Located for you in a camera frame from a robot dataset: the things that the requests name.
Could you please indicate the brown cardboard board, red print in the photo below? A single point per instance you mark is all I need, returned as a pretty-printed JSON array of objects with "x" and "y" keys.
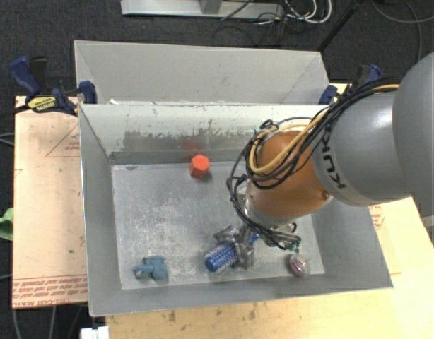
[{"x": 47, "y": 196}]

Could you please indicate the clear pink round thing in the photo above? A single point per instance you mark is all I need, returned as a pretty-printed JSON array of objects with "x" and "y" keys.
[{"x": 300, "y": 265}]

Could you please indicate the blue hair roller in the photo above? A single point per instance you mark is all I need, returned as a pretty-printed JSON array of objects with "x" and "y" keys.
[{"x": 220, "y": 257}]

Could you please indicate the grey metal bin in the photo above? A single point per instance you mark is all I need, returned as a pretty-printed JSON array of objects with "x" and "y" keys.
[{"x": 167, "y": 217}]

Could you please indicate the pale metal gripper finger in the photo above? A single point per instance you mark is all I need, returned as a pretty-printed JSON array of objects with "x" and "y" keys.
[
  {"x": 246, "y": 259},
  {"x": 227, "y": 233}
]

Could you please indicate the red hexagonal block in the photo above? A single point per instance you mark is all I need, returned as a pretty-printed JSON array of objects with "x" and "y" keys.
[{"x": 199, "y": 166}]

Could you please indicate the blue-grey toy animal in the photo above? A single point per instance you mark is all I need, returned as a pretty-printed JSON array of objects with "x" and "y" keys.
[{"x": 154, "y": 268}]

